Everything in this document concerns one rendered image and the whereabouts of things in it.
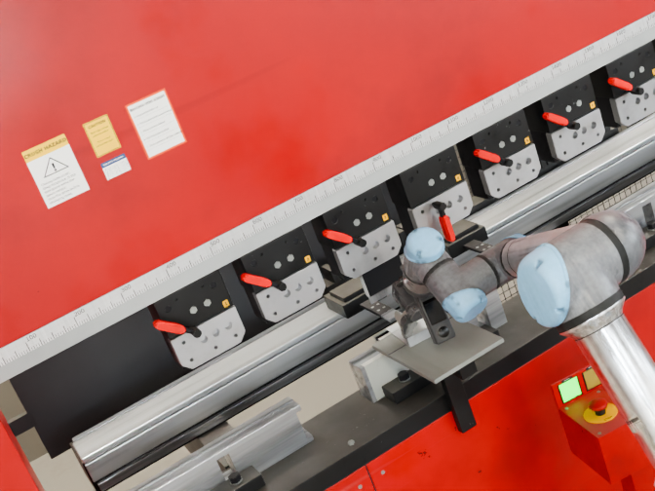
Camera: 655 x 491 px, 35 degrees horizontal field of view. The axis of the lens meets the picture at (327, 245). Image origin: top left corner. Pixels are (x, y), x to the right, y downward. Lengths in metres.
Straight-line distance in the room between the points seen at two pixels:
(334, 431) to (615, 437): 0.60
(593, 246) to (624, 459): 0.74
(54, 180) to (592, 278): 0.99
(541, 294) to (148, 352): 1.33
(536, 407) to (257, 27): 1.08
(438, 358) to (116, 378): 0.89
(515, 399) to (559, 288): 0.87
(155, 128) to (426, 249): 0.57
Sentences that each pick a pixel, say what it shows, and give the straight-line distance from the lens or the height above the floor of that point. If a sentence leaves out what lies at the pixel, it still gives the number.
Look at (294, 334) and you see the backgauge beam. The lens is 2.56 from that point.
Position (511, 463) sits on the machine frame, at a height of 0.62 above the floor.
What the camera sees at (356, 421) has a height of 0.87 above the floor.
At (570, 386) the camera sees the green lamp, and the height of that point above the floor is 0.82.
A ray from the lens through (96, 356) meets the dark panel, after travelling 2.67.
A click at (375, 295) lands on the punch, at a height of 1.09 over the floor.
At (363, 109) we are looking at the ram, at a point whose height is 1.51.
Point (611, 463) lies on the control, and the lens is 2.26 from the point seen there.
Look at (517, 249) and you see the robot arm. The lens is 1.96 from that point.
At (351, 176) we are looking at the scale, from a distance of 2.20.
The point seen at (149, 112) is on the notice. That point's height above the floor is 1.69.
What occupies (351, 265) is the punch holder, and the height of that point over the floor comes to 1.21.
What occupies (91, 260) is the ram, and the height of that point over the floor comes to 1.48.
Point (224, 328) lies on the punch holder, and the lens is 2.14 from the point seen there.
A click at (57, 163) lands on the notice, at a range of 1.99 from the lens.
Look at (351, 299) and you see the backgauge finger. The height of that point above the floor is 1.02.
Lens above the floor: 2.05
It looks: 21 degrees down
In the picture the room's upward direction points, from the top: 21 degrees counter-clockwise
